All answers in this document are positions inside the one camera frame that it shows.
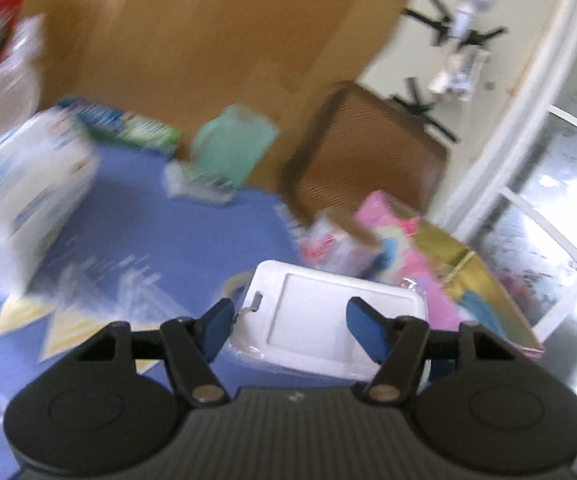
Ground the white tin can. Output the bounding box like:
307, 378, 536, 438
299, 207, 383, 278

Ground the white wet wipes pack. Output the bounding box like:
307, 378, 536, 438
0, 108, 98, 295

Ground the small green patterned box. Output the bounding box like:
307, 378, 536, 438
162, 159, 236, 205

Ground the brown woven chair back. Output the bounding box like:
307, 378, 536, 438
279, 81, 449, 221

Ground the blue green toothpaste box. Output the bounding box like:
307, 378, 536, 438
56, 96, 182, 158

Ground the white plastic case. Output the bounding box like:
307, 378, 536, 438
221, 260, 427, 380

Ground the pink biscuit tin box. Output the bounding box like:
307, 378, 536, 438
355, 191, 543, 361

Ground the stack of clear plastic cups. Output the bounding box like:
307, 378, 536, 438
0, 14, 46, 136

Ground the white framed frosted window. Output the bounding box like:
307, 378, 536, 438
439, 0, 577, 393

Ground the white power adapter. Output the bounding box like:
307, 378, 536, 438
427, 46, 491, 103

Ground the mint green plastic mug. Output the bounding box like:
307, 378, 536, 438
190, 104, 280, 188

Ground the blue patterned tablecloth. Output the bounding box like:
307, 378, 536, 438
0, 129, 420, 480

